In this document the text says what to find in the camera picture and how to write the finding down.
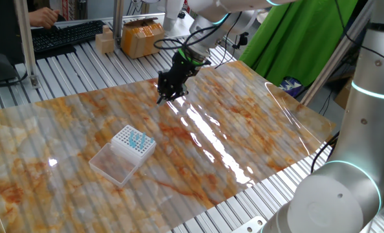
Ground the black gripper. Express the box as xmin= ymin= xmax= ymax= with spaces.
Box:
xmin=156 ymin=54 xmax=201 ymax=100

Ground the white pipette tip rack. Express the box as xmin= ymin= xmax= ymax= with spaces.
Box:
xmin=110 ymin=124 xmax=157 ymax=168

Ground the person's bare hand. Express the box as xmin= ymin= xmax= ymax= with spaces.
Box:
xmin=28 ymin=6 xmax=61 ymax=30

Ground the marble pattern plastic sheet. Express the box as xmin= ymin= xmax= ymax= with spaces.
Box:
xmin=0 ymin=60 xmax=337 ymax=233

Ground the taped cardboard box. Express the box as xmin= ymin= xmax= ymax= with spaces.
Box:
xmin=120 ymin=17 xmax=165 ymax=60

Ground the wooden block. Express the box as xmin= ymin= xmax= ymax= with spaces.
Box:
xmin=94 ymin=25 xmax=115 ymax=55

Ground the clear plastic rack lid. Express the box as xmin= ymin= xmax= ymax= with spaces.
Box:
xmin=88 ymin=142 xmax=140 ymax=189

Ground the black keyboard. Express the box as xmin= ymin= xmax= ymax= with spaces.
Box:
xmin=31 ymin=19 xmax=106 ymax=54

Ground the blue white patterned bag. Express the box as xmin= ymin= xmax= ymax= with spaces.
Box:
xmin=277 ymin=76 xmax=303 ymax=98

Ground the green cloth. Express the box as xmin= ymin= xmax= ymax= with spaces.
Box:
xmin=239 ymin=0 xmax=359 ymax=87

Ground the plain cardboard box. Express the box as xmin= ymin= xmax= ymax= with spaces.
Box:
xmin=333 ymin=72 xmax=355 ymax=110

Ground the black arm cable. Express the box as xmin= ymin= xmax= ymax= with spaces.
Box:
xmin=153 ymin=12 xmax=250 ymax=71

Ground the aluminium frame post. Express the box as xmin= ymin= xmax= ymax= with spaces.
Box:
xmin=300 ymin=0 xmax=376 ymax=107
xmin=112 ymin=0 xmax=125 ymax=48
xmin=13 ymin=0 xmax=40 ymax=89

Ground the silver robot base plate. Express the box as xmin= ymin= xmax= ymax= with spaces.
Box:
xmin=231 ymin=216 xmax=268 ymax=233

